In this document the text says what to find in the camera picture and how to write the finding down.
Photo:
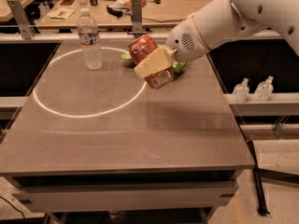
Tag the black sunglasses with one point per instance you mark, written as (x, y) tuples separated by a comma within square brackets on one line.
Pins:
[(118, 14)]

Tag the green chip bag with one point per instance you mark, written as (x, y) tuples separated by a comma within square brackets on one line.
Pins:
[(176, 67)]

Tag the black leaning rod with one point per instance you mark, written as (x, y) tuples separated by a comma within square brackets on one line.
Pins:
[(262, 206)]

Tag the right clear sanitizer bottle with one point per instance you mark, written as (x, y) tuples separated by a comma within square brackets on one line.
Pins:
[(264, 89)]

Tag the white card on desk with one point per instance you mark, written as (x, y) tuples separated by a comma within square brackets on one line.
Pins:
[(61, 13)]

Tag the brown wallet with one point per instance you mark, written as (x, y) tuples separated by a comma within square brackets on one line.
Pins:
[(67, 2)]

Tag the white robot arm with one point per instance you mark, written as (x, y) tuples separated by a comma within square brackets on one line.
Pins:
[(220, 22)]

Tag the middle metal bracket post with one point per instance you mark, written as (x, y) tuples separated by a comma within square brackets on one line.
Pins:
[(136, 19)]

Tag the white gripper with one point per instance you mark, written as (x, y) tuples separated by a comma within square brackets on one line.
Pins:
[(184, 45)]

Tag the left clear sanitizer bottle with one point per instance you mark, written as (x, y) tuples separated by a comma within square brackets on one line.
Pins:
[(240, 91)]

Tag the left metal bracket post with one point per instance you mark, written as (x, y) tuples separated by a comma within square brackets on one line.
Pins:
[(25, 27)]

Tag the metal bracket post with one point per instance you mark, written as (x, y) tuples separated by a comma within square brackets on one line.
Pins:
[(136, 19), (25, 27)]

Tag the clear plastic water bottle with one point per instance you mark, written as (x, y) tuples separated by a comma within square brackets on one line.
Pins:
[(88, 36)]

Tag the clear sanitizer bottle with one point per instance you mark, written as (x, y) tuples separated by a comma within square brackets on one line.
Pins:
[(264, 89), (240, 91)]

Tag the orange soda can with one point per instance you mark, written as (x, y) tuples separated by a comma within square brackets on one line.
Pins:
[(141, 49)]

